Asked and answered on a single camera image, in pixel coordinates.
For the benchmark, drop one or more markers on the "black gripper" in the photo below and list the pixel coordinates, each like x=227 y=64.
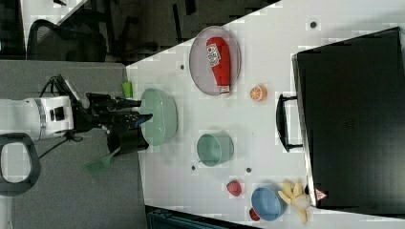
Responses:
x=113 y=114

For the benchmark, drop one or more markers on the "red plush ketchup bottle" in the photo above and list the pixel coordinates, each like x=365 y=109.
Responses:
x=218 y=57

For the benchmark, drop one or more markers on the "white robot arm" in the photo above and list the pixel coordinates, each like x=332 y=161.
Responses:
x=26 y=121

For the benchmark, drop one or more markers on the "grey round plate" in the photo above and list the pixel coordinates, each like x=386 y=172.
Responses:
x=199 y=66

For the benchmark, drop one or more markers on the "green and white bottle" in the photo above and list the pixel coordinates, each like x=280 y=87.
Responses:
x=127 y=89

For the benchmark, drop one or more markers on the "black utensil holder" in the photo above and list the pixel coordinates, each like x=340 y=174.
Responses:
x=128 y=142

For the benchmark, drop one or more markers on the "green spatula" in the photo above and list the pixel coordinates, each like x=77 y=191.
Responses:
x=101 y=164

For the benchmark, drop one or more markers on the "green cup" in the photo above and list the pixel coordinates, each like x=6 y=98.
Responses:
x=215 y=149

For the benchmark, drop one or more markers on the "black office chair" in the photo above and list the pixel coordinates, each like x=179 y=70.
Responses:
x=49 y=42

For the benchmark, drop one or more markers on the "dark teal crate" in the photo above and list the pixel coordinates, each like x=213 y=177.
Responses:
x=158 y=218

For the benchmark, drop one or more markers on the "red strawberry toy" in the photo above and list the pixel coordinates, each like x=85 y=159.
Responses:
x=234 y=188

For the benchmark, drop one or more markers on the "orange slice toy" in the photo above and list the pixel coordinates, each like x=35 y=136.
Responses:
x=258 y=93

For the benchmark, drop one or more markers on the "small red fruit toy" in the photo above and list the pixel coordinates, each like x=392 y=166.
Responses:
x=253 y=215

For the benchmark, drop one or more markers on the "blue bowl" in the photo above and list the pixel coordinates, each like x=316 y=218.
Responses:
x=267 y=203

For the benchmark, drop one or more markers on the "yellow plush banana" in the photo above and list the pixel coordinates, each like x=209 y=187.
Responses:
x=293 y=194

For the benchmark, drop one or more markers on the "black toaster oven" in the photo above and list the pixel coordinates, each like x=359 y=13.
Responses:
x=351 y=104

